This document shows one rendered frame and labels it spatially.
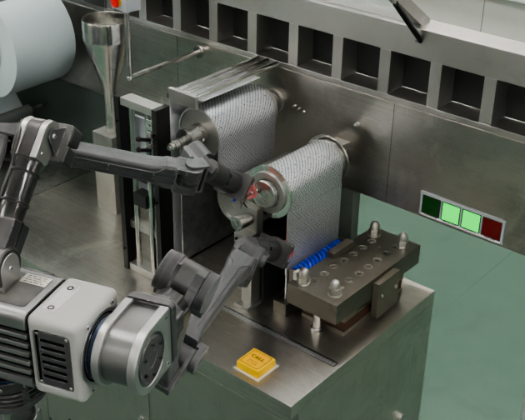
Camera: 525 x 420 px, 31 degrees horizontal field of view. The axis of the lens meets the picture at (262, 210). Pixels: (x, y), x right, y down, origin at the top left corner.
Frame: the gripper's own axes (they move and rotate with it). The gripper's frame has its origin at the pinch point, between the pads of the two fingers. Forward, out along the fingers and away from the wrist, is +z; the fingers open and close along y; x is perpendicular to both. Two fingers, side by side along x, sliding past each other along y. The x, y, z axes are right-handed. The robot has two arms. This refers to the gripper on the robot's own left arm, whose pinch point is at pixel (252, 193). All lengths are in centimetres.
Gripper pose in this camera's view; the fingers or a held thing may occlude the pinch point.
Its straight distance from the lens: 246.8
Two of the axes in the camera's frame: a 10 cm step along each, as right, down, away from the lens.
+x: 3.9, -9.2, 0.5
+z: 5.3, 2.7, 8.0
